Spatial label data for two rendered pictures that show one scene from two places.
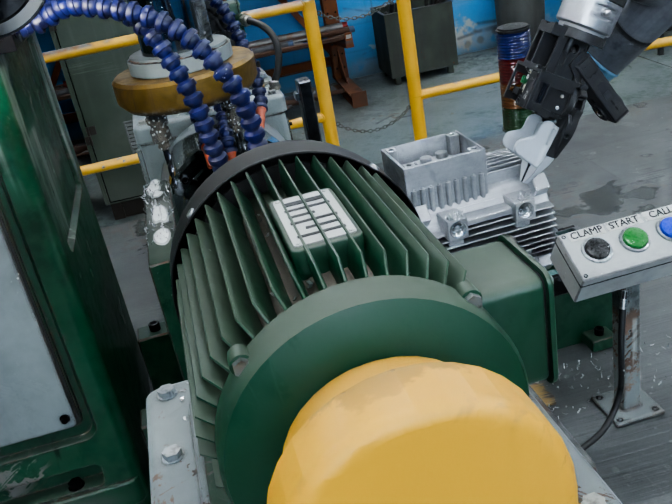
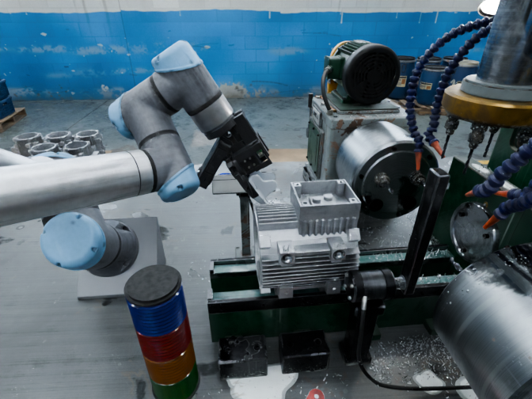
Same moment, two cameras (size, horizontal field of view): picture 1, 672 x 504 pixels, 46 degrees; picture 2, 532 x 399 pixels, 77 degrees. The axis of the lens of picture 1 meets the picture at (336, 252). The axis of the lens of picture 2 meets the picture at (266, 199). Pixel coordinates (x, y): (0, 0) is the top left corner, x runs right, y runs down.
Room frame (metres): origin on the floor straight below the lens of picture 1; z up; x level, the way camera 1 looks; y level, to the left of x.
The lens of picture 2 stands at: (1.66, -0.24, 1.48)
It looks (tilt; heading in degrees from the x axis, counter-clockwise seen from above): 31 degrees down; 184
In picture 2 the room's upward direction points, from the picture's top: straight up
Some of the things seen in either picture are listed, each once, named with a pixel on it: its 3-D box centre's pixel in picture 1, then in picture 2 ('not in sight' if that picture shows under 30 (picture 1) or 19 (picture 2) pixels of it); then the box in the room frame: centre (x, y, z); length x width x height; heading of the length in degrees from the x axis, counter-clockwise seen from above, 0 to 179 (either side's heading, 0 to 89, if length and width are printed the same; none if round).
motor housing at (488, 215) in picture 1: (466, 224); (301, 244); (1.07, -0.20, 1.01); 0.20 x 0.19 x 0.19; 101
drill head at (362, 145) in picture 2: not in sight; (376, 161); (0.67, 0.05, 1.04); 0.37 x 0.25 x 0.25; 9
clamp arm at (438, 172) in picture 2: (318, 159); (419, 237); (1.17, 0.00, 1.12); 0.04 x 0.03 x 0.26; 99
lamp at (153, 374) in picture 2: (517, 92); (169, 351); (1.40, -0.38, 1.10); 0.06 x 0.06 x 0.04
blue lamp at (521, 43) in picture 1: (513, 43); (157, 301); (1.40, -0.38, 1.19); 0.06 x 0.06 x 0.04
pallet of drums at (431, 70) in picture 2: not in sight; (428, 84); (-3.87, 1.96, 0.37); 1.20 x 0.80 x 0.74; 92
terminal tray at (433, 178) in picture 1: (434, 172); (322, 207); (1.06, -0.16, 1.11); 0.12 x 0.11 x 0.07; 101
